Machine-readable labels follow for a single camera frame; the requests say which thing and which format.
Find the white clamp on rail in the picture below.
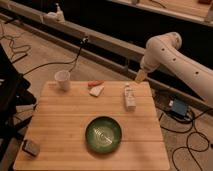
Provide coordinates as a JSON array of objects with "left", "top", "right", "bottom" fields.
[{"left": 43, "top": 3, "right": 65, "bottom": 23}]

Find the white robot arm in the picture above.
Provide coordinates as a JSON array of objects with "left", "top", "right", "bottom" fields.
[{"left": 135, "top": 32, "right": 213, "bottom": 108}]

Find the black chair frame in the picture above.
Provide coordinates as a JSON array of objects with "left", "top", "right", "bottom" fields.
[{"left": 0, "top": 44, "right": 36, "bottom": 167}]

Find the white paper cup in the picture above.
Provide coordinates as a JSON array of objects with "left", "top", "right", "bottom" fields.
[{"left": 54, "top": 70, "right": 70, "bottom": 91}]

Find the black cable on floor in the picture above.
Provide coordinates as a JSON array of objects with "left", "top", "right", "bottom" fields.
[{"left": 0, "top": 23, "right": 90, "bottom": 77}]

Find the orange marker pen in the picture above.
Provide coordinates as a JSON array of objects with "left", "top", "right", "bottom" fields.
[{"left": 88, "top": 81, "right": 104, "bottom": 87}]

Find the green bowl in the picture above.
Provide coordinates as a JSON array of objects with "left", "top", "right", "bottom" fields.
[{"left": 85, "top": 116, "right": 122, "bottom": 154}]

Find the grey sponge block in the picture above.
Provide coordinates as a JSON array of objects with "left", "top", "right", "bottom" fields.
[{"left": 22, "top": 140, "right": 40, "bottom": 156}]

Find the blue power box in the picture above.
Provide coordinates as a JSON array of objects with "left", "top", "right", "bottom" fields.
[{"left": 169, "top": 99, "right": 188, "bottom": 117}]

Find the black cables right floor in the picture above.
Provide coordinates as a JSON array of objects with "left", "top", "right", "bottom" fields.
[{"left": 152, "top": 89, "right": 213, "bottom": 171}]

